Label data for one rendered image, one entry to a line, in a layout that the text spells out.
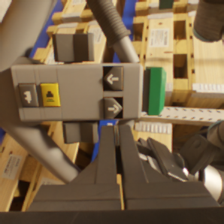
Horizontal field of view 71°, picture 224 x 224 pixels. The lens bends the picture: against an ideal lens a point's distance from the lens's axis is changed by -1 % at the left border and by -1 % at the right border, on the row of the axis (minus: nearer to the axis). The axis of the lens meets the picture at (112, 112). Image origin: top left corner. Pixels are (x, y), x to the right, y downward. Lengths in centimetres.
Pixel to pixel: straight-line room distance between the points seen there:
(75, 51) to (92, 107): 9
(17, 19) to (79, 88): 13
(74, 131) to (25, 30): 17
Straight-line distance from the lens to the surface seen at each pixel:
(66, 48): 26
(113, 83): 25
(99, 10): 27
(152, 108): 27
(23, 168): 121
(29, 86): 28
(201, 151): 34
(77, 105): 26
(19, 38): 30
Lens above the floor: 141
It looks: 15 degrees down
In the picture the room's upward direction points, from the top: 94 degrees clockwise
